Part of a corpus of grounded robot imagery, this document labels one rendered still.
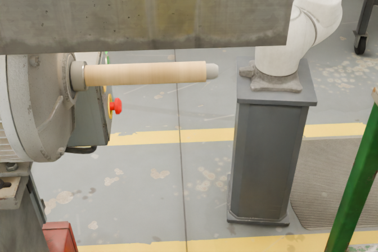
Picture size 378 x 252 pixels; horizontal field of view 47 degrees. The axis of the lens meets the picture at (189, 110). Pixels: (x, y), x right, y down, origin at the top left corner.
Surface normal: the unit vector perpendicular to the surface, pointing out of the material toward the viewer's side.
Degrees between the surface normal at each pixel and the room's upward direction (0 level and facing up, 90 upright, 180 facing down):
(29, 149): 104
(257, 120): 90
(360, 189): 90
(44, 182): 0
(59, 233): 0
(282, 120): 90
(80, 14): 90
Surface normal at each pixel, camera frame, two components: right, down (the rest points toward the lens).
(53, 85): 1.00, 0.00
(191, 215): 0.00, -0.77
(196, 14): 0.06, 0.63
